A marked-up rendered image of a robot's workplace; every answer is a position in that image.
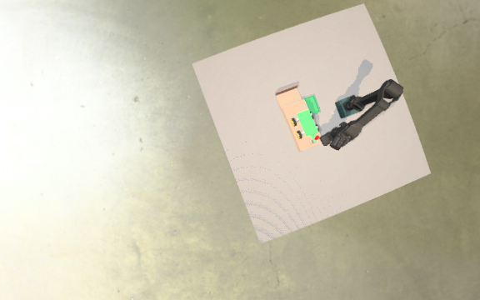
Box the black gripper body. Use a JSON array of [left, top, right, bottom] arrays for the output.
[[319, 122, 346, 146]]

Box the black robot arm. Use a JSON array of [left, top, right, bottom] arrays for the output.
[[330, 79, 403, 150]]

